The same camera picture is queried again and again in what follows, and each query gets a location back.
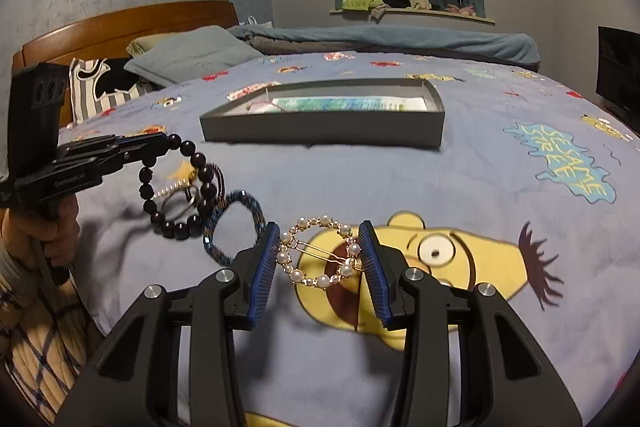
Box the pearl circle hair clip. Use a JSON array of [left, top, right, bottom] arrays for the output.
[[276, 215, 362, 291]]

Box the dark blue beaded bracelet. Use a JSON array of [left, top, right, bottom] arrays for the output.
[[202, 189, 269, 268]]

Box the thin metal ring bangle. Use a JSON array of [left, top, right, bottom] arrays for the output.
[[160, 186, 200, 220]]

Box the large black bead bracelet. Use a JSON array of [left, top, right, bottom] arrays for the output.
[[138, 133, 219, 242]]

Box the red bead gold jewelry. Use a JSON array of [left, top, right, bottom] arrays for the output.
[[153, 160, 198, 202]]

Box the person's left hand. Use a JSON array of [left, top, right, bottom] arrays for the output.
[[1, 195, 80, 270]]

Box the striped black white pillow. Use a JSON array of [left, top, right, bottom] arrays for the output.
[[70, 58, 153, 124]]

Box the olive green pillow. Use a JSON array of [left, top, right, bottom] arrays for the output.
[[126, 32, 174, 57]]

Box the cartoon print bed sheet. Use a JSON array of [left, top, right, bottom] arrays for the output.
[[60, 52, 639, 426]]

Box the wooden headboard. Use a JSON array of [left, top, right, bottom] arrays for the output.
[[12, 0, 241, 128]]

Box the grey-blue pillow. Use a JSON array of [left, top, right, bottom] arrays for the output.
[[124, 26, 262, 88]]

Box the grey shallow cardboard box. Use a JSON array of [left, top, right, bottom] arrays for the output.
[[200, 78, 446, 150]]

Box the printed paper sheet in box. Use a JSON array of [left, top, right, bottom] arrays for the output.
[[245, 96, 428, 114]]

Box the blue folded blanket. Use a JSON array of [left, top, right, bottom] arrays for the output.
[[228, 24, 540, 69]]

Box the green cloth on sill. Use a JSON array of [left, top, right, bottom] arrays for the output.
[[341, 0, 385, 12]]

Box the beige cloth on sill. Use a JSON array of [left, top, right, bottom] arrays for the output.
[[408, 0, 432, 11]]

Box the black flat monitor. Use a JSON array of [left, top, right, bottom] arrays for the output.
[[596, 26, 640, 119]]

